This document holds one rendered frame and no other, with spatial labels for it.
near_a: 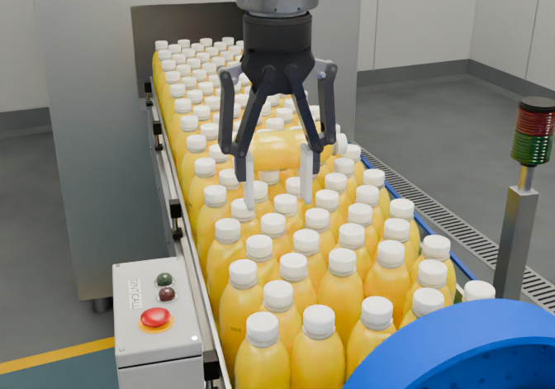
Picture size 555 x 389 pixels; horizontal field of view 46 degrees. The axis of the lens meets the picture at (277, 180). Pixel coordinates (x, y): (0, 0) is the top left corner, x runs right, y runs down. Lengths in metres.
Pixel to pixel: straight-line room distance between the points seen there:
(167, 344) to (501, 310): 0.38
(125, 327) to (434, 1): 5.05
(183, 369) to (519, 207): 0.66
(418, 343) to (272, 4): 0.36
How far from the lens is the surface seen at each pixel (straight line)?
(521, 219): 1.22
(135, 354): 0.80
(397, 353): 0.62
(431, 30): 5.74
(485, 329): 0.62
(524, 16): 5.51
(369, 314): 0.84
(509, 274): 1.28
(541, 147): 1.16
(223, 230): 1.01
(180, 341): 0.80
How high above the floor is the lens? 1.60
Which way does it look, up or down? 25 degrees down
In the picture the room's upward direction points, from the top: straight up
